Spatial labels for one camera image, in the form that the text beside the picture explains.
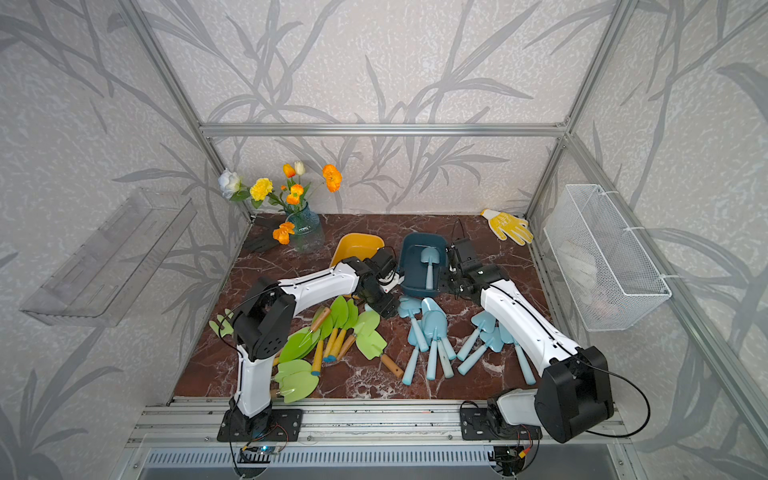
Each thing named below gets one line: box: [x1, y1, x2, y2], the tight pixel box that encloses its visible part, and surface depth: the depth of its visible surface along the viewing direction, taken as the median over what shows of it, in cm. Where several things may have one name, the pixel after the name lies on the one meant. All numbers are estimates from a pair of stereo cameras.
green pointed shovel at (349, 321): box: [330, 298, 359, 358], surface depth 93 cm
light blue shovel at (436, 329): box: [424, 311, 448, 381], surface depth 88 cm
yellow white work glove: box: [480, 209, 534, 246], surface depth 119 cm
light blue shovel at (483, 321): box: [457, 311, 496, 361], surface depth 91 cm
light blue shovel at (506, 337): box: [499, 323, 536, 385], surface depth 84 cm
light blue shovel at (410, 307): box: [398, 297, 429, 352], surface depth 93 cm
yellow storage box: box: [330, 233, 385, 267], surface depth 110 cm
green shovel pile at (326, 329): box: [312, 312, 334, 376], surface depth 88 cm
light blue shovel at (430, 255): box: [420, 247, 440, 290], surface depth 107 cm
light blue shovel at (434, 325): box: [420, 297, 457, 361], surface depth 93 cm
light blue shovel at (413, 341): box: [402, 321, 420, 386], surface depth 85 cm
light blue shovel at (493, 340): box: [457, 328, 505, 376], surface depth 88 cm
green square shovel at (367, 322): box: [337, 311, 381, 361], surface depth 92 cm
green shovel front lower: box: [280, 372, 319, 403], surface depth 81 cm
